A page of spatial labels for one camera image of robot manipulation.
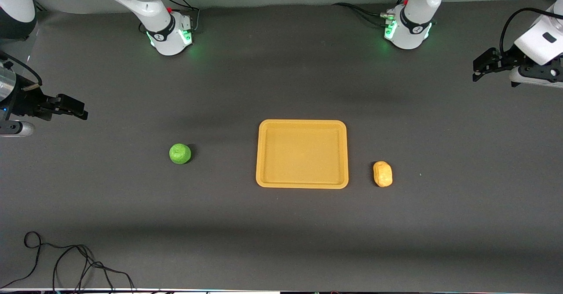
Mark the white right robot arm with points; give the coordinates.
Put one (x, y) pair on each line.
(145, 4)

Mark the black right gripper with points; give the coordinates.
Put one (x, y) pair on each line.
(27, 101)

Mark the yellow plastic tray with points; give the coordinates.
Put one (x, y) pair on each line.
(303, 153)

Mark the yellow-brown potato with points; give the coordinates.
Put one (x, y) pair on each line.
(382, 174)

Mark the green apple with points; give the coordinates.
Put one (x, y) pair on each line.
(180, 154)

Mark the dark grey table mat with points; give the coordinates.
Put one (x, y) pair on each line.
(281, 241)

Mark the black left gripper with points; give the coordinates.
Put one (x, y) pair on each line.
(506, 61)

